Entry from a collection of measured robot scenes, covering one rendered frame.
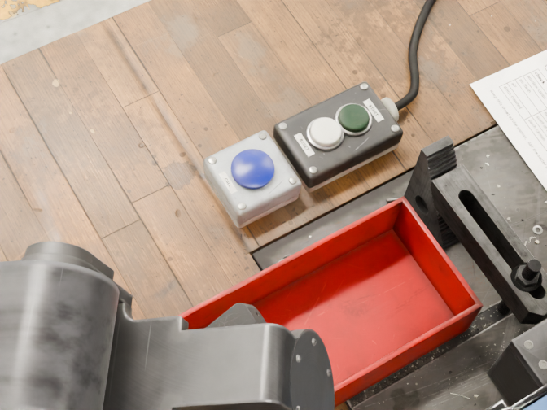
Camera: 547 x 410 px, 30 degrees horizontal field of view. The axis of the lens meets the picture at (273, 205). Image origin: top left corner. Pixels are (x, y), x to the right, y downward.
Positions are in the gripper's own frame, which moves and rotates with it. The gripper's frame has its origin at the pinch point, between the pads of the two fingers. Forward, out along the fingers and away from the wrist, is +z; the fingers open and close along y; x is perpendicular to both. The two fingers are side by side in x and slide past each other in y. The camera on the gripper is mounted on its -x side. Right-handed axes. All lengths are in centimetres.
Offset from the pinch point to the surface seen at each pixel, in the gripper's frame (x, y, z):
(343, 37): 32.6, 16.2, 32.9
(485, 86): 20.3, 24.0, 37.2
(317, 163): 20.3, 7.6, 24.4
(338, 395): 0.8, -1.2, 18.1
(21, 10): 122, -37, 105
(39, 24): 117, -36, 106
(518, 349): -4.4, 12.5, 21.1
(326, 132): 22.3, 10.0, 24.8
